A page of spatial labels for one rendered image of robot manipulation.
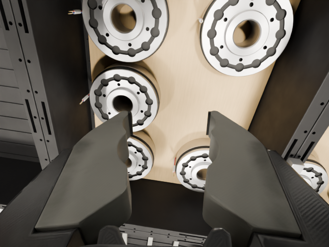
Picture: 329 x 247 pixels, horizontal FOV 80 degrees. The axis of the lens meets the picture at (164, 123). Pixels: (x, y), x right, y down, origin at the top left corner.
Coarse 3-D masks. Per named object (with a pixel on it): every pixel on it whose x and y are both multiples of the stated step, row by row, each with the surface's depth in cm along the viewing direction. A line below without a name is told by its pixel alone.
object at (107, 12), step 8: (112, 0) 22; (120, 0) 22; (128, 0) 22; (136, 0) 22; (104, 8) 22; (112, 8) 22; (136, 8) 22; (104, 16) 23; (112, 16) 23; (136, 16) 22; (144, 16) 23; (104, 24) 23; (112, 24) 23; (136, 24) 23; (144, 24) 23; (112, 32) 24; (120, 32) 23; (128, 32) 23; (136, 32) 23; (128, 40) 24
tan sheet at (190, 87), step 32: (192, 0) 24; (192, 32) 26; (96, 64) 29; (160, 64) 29; (192, 64) 28; (192, 96) 31; (224, 96) 30; (256, 96) 30; (160, 128) 34; (192, 128) 34; (160, 160) 38
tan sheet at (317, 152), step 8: (328, 128) 32; (328, 136) 32; (320, 144) 33; (328, 144) 33; (312, 152) 34; (320, 152) 34; (328, 152) 34; (320, 160) 35; (328, 160) 35; (328, 168) 36; (328, 176) 36; (328, 184) 37; (328, 192) 38; (328, 200) 40
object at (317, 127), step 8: (328, 104) 19; (328, 112) 20; (320, 120) 20; (328, 120) 20; (312, 128) 21; (320, 128) 21; (312, 136) 21; (320, 136) 21; (304, 144) 22; (312, 144) 22; (304, 152) 22; (304, 160) 23
